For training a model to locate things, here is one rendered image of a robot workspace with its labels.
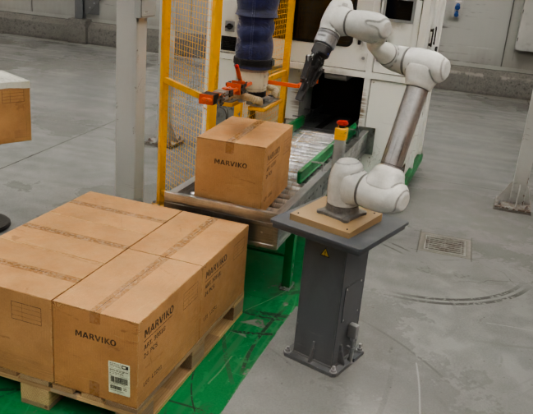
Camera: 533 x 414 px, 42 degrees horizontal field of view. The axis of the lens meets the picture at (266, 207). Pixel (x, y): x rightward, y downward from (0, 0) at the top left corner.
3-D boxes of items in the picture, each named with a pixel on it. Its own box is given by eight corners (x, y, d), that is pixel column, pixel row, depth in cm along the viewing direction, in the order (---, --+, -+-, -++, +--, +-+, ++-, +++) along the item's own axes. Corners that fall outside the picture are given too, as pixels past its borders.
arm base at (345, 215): (372, 212, 339) (374, 201, 337) (346, 223, 323) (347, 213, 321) (342, 200, 350) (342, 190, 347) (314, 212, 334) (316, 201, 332)
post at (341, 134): (319, 276, 449) (337, 125, 414) (329, 278, 447) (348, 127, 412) (316, 280, 442) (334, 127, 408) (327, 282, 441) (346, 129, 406)
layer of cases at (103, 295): (90, 253, 420) (90, 190, 406) (244, 290, 391) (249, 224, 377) (-59, 348, 313) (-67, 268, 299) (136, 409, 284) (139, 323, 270)
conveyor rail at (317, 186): (360, 151, 593) (362, 129, 586) (365, 152, 591) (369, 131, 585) (269, 246, 386) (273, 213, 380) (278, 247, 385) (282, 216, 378)
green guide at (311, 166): (352, 132, 590) (353, 122, 587) (364, 134, 587) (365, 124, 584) (296, 183, 447) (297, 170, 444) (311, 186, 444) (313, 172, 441)
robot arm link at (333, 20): (312, 25, 276) (339, 29, 268) (328, -10, 277) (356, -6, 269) (323, 38, 284) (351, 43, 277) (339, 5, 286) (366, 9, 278)
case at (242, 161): (227, 176, 452) (232, 115, 438) (287, 186, 442) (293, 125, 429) (193, 204, 397) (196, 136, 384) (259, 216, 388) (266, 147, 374)
